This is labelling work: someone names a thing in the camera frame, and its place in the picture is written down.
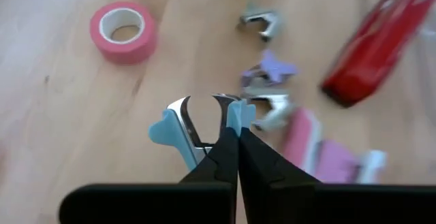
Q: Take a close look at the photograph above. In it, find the light blue staple remover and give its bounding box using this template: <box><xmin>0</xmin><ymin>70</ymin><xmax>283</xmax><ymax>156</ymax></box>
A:
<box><xmin>148</xmin><ymin>93</ymin><xmax>257</xmax><ymax>172</ymax></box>

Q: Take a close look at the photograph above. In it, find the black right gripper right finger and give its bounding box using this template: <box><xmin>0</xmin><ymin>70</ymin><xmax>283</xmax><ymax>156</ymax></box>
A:
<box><xmin>238</xmin><ymin>127</ymin><xmax>322</xmax><ymax>224</ymax></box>

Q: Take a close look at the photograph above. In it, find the purple staple remover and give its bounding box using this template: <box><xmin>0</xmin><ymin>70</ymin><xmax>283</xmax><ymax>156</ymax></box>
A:
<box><xmin>240</xmin><ymin>49</ymin><xmax>299</xmax><ymax>89</ymax></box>

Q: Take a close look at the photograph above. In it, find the red stapler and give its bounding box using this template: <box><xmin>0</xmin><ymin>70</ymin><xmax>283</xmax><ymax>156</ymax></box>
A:
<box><xmin>320</xmin><ymin>0</ymin><xmax>436</xmax><ymax>108</ymax></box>

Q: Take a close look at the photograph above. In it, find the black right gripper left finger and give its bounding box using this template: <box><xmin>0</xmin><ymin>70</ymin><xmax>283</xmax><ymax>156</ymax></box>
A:
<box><xmin>178</xmin><ymin>127</ymin><xmax>240</xmax><ymax>186</ymax></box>

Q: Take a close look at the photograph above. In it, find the grey staple remover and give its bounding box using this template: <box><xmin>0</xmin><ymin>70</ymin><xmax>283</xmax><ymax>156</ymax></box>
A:
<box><xmin>238</xmin><ymin>4</ymin><xmax>283</xmax><ymax>43</ymax></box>

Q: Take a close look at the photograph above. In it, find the white staple remover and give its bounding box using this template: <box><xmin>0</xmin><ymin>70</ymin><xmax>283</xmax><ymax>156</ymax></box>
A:
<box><xmin>243</xmin><ymin>93</ymin><xmax>297</xmax><ymax>132</ymax></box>

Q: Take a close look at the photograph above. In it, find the coral red tape roll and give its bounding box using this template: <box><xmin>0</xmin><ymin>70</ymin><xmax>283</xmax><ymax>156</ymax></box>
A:
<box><xmin>89</xmin><ymin>1</ymin><xmax>158</xmax><ymax>65</ymax></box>

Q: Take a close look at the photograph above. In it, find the pink and white stapler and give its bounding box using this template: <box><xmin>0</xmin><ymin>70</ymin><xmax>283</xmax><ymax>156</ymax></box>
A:
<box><xmin>281</xmin><ymin>107</ymin><xmax>389</xmax><ymax>185</ymax></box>

